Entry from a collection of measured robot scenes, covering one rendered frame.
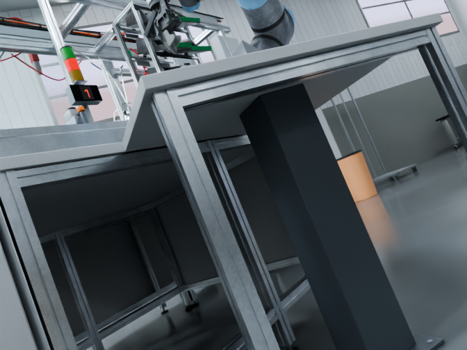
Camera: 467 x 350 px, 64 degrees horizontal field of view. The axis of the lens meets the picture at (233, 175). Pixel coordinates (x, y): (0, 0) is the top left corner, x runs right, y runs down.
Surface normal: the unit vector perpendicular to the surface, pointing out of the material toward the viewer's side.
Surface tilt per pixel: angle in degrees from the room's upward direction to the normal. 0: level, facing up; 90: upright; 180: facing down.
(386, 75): 90
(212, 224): 90
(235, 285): 90
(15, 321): 90
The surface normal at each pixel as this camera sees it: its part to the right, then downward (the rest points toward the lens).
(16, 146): 0.71, -0.34
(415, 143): 0.36, -0.22
